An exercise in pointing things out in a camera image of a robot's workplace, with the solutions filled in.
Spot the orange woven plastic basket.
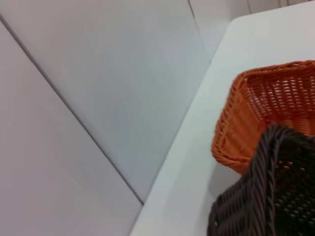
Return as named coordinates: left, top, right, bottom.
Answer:
left=211, top=59, right=315, bottom=176

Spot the dark brown woven basket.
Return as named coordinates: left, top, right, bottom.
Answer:
left=206, top=124, right=315, bottom=236

